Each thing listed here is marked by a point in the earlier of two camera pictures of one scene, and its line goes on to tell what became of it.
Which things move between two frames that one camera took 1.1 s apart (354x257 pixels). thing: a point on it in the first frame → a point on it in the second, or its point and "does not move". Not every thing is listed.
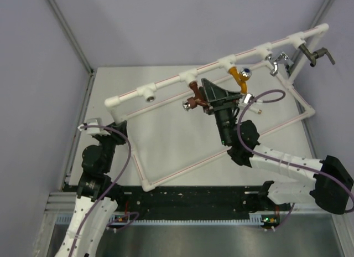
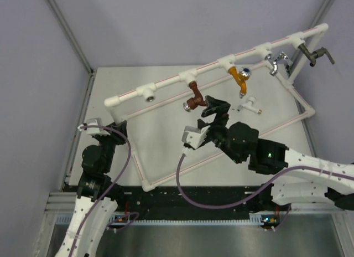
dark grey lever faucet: x=313 y=56 does not move
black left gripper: x=114 y=135 does not move
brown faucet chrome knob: x=193 y=102 does not move
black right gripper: x=219 y=99 → x=214 y=107
